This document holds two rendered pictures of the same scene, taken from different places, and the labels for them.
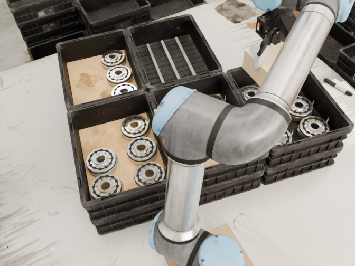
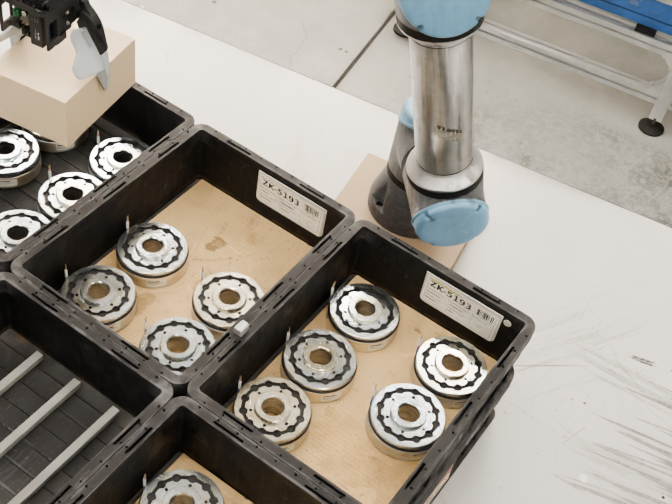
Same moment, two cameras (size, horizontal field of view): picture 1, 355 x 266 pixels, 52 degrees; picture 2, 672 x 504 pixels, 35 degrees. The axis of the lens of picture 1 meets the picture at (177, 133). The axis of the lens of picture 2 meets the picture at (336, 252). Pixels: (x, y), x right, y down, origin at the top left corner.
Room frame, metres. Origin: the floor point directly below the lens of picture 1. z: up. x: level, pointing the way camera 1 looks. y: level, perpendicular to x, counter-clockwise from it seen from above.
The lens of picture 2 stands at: (1.43, 0.69, 2.03)
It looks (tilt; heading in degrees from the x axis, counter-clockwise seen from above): 47 degrees down; 220
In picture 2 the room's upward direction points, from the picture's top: 12 degrees clockwise
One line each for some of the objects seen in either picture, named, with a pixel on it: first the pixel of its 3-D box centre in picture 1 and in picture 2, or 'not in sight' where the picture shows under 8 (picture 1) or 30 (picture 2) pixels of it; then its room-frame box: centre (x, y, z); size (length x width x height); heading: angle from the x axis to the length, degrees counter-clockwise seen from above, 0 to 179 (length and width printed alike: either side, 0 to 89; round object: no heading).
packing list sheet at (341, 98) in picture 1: (344, 109); not in sight; (0.99, -0.71, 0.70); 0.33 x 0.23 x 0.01; 23
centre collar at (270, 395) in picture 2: (134, 124); (272, 407); (0.85, 0.15, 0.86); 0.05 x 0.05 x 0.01
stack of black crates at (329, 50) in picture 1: (324, 51); not in sight; (1.86, -1.01, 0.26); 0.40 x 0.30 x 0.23; 23
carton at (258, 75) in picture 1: (273, 67); (63, 75); (0.86, -0.32, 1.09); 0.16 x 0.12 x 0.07; 23
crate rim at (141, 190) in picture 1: (119, 143); (369, 359); (0.73, 0.19, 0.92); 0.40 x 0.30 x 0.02; 14
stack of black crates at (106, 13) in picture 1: (119, 31); not in sight; (2.10, 0.34, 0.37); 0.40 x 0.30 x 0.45; 113
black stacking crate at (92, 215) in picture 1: (121, 152); (363, 382); (0.73, 0.19, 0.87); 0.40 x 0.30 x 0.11; 14
